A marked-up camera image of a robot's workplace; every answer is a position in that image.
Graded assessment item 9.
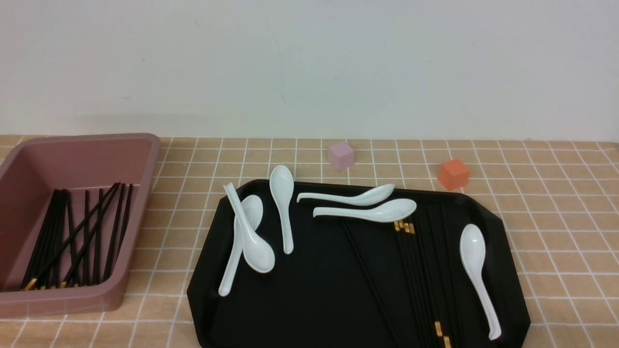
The white spoon horizontal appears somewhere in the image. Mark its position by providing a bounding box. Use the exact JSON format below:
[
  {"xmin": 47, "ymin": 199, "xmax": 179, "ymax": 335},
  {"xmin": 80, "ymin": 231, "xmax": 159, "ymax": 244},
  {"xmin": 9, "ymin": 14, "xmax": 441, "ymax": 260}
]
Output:
[
  {"xmin": 296, "ymin": 184, "xmax": 395, "ymax": 206},
  {"xmin": 312, "ymin": 199, "xmax": 417, "ymax": 223}
]

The orange cube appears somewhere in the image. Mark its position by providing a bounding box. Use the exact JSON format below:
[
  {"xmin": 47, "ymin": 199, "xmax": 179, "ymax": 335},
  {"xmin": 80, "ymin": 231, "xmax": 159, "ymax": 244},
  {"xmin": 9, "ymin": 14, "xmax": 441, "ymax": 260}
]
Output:
[{"xmin": 438, "ymin": 158, "xmax": 471, "ymax": 191}]

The white spoon upper horizontal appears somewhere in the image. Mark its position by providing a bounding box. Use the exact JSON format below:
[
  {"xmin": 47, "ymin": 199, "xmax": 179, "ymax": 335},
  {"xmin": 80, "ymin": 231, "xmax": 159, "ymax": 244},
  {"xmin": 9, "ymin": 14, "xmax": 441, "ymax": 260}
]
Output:
[{"xmin": 296, "ymin": 184, "xmax": 395, "ymax": 206}]

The white spoon right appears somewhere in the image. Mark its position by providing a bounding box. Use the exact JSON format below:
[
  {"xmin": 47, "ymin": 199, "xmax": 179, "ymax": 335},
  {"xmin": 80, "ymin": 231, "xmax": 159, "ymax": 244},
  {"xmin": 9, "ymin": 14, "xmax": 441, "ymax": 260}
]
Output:
[{"xmin": 459, "ymin": 223, "xmax": 502, "ymax": 341}]

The black chopstick diagonal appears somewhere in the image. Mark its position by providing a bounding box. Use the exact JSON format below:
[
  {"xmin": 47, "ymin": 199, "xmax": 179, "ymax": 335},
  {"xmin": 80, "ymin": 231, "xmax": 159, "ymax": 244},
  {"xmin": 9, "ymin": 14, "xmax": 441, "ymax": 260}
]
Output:
[{"xmin": 339, "ymin": 218, "xmax": 401, "ymax": 348}]

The black chopstick bin leftmost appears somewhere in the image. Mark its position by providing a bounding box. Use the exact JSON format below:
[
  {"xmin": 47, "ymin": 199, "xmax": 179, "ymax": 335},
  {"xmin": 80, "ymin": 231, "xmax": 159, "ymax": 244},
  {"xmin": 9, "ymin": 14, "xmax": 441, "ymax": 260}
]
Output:
[{"xmin": 22, "ymin": 189, "xmax": 59, "ymax": 291}]

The black gold-banded chopstick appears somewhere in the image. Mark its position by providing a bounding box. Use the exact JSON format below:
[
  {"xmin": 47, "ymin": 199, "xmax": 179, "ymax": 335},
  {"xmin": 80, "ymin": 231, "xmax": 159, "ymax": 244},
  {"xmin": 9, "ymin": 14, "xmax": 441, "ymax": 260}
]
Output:
[
  {"xmin": 402, "ymin": 219, "xmax": 436, "ymax": 348},
  {"xmin": 394, "ymin": 220, "xmax": 430, "ymax": 348},
  {"xmin": 405, "ymin": 218, "xmax": 444, "ymax": 348}
]

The white spoon crossing left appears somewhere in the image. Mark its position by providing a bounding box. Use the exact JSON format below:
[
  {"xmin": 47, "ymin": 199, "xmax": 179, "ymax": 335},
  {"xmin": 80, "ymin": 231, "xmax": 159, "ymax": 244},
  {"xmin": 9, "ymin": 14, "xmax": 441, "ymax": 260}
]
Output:
[{"xmin": 224, "ymin": 182, "xmax": 276, "ymax": 274}]

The white spoon upright centre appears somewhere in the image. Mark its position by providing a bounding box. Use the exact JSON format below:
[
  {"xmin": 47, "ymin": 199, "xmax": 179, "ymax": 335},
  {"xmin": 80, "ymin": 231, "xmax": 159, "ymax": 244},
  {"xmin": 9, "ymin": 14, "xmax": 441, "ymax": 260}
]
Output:
[{"xmin": 269, "ymin": 165, "xmax": 294, "ymax": 255}]

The black gold-banded chopstick left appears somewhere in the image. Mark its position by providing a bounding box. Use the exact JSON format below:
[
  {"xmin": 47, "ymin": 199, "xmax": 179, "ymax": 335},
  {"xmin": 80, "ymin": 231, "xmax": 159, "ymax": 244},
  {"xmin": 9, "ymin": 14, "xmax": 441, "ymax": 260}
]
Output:
[{"xmin": 394, "ymin": 220, "xmax": 430, "ymax": 348}]

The black gold-banded chopstick right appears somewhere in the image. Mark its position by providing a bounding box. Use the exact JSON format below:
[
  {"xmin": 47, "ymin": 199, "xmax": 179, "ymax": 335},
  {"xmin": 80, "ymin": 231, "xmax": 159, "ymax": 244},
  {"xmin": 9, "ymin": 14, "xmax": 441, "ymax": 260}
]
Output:
[{"xmin": 405, "ymin": 218, "xmax": 444, "ymax": 348}]

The lilac cube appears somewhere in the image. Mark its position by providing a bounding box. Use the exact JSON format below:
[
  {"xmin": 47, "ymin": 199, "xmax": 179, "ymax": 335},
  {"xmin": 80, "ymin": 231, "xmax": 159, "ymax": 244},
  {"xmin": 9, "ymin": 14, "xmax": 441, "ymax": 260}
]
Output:
[{"xmin": 327, "ymin": 141, "xmax": 354, "ymax": 171}]

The black gold-banded chopstick middle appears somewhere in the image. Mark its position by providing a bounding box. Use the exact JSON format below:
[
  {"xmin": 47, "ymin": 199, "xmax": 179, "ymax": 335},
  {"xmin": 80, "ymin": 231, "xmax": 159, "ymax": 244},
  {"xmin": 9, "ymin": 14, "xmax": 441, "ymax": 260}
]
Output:
[{"xmin": 402, "ymin": 219, "xmax": 436, "ymax": 348}]

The black chopstick bin rightmost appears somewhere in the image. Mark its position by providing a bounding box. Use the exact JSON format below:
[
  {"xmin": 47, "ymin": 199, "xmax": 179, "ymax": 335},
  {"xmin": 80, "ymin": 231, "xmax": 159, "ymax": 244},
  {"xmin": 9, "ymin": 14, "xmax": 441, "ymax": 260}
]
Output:
[{"xmin": 116, "ymin": 184, "xmax": 133, "ymax": 259}]

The black chopstick bin upright middle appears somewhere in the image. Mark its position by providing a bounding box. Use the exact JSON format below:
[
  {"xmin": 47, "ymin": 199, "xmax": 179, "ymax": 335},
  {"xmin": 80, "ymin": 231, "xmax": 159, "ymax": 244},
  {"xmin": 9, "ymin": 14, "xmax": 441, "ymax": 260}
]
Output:
[{"xmin": 82, "ymin": 190, "xmax": 91, "ymax": 286}]

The black chopstick bin right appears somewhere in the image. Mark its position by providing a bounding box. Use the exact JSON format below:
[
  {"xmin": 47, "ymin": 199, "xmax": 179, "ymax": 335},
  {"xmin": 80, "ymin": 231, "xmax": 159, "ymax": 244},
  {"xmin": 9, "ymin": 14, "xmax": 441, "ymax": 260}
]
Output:
[{"xmin": 102, "ymin": 183, "xmax": 126, "ymax": 282}]

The white spoon far left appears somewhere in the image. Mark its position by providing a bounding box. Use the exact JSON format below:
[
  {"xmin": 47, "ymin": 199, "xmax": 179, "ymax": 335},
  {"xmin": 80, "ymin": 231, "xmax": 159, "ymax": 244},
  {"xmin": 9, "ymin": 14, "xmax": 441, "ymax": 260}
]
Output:
[{"xmin": 218, "ymin": 195, "xmax": 264, "ymax": 297}]

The black chopstick bin crossing long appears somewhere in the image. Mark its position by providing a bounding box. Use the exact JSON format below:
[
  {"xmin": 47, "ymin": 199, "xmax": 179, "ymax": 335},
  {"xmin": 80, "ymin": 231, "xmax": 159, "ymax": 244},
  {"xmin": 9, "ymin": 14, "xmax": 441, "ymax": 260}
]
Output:
[{"xmin": 19, "ymin": 184, "xmax": 121, "ymax": 291}]

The black chopstick gold tip lower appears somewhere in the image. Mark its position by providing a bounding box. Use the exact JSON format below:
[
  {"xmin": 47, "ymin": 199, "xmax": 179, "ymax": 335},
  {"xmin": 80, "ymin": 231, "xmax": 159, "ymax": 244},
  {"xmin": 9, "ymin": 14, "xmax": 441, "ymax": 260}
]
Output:
[{"xmin": 425, "ymin": 205, "xmax": 455, "ymax": 348}]

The black plastic tray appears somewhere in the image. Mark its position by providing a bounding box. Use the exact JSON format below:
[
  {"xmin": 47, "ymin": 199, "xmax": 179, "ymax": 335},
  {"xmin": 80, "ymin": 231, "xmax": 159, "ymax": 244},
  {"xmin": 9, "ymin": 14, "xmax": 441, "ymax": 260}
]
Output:
[{"xmin": 187, "ymin": 180, "xmax": 531, "ymax": 348}]

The pink plastic bin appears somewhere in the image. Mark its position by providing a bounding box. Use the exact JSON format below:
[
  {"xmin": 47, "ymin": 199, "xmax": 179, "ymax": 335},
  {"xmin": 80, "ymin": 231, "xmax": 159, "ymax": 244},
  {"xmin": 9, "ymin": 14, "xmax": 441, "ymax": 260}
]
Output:
[{"xmin": 1, "ymin": 133, "xmax": 162, "ymax": 319}]

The white spoon lower horizontal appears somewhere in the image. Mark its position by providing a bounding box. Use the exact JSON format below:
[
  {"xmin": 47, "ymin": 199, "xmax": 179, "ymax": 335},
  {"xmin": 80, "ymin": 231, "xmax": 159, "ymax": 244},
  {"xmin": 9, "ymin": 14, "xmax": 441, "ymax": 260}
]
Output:
[{"xmin": 312, "ymin": 199, "xmax": 417, "ymax": 223}]

